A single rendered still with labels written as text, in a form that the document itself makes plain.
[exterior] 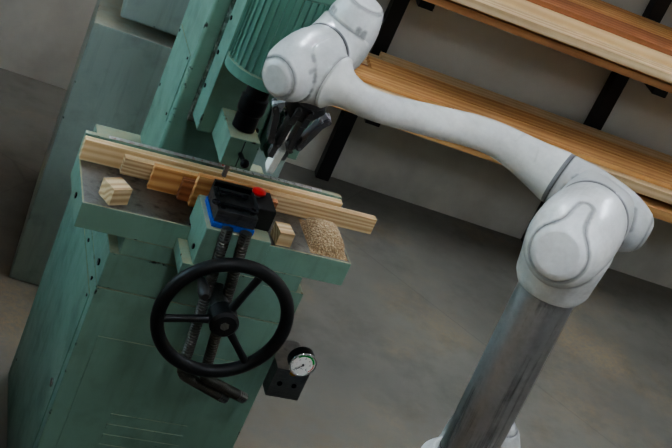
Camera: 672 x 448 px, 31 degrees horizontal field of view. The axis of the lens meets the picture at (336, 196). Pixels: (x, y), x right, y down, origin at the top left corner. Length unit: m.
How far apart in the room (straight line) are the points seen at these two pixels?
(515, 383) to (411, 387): 2.02
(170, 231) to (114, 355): 0.33
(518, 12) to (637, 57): 0.50
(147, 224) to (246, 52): 0.40
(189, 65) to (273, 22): 0.36
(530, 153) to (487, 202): 3.27
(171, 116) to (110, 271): 0.42
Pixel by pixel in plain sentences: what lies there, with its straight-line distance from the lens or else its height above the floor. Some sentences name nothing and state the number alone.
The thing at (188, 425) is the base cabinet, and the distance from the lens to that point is 2.86.
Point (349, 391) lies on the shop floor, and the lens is 3.94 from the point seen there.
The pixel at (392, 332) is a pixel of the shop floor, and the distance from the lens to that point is 4.35.
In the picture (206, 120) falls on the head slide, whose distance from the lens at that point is 2.70.
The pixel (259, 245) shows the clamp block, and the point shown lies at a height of 0.95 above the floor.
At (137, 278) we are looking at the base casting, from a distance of 2.59.
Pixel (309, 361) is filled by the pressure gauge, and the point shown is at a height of 0.67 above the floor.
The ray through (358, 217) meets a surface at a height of 0.94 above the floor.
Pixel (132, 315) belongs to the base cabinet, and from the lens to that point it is 2.65.
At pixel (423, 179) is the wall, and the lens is 5.31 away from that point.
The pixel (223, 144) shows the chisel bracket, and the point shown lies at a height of 1.04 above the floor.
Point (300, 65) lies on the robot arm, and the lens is 2.07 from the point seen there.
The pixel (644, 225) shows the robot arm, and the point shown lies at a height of 1.41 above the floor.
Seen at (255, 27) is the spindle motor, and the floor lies 1.31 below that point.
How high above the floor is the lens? 2.10
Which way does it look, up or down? 24 degrees down
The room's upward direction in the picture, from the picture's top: 25 degrees clockwise
